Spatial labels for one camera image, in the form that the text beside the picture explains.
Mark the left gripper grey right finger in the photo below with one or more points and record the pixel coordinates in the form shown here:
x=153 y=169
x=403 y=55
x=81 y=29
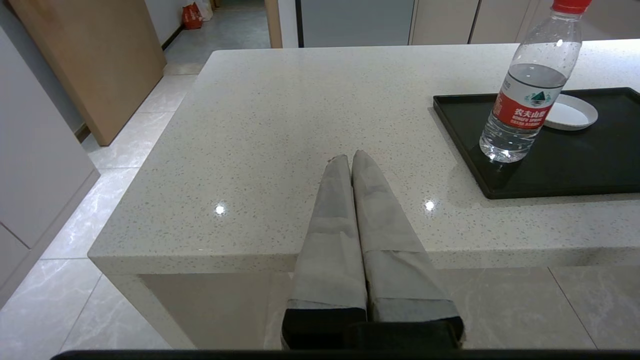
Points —
x=395 y=260

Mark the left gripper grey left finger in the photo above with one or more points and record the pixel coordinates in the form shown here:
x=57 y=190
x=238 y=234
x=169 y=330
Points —
x=330 y=250

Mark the round white coaster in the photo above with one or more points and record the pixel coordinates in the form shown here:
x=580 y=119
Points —
x=575 y=114

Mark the clear water bottle red label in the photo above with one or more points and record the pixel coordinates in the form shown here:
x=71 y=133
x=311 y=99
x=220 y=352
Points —
x=530 y=100

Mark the black rectangular serving tray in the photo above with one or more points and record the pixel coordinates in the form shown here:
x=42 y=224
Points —
x=575 y=165

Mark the tall grey refrigerator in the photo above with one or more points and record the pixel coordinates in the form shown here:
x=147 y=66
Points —
x=355 y=22

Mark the grey sink cabinet door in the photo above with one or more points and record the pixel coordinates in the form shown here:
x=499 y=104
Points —
x=442 y=22
x=500 y=22

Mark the red bag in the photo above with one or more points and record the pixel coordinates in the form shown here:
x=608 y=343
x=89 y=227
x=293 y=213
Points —
x=192 y=16

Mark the white plastic bag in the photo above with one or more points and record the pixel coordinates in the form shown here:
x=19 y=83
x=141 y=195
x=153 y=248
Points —
x=205 y=9

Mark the wooden entrance door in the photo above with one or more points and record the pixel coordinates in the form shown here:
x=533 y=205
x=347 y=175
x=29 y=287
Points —
x=100 y=65

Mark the white tall cabinet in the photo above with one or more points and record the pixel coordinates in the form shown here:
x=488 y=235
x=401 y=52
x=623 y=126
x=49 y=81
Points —
x=35 y=165

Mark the grey lower kitchen cabinet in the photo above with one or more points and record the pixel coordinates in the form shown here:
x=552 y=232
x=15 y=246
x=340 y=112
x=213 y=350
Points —
x=612 y=20

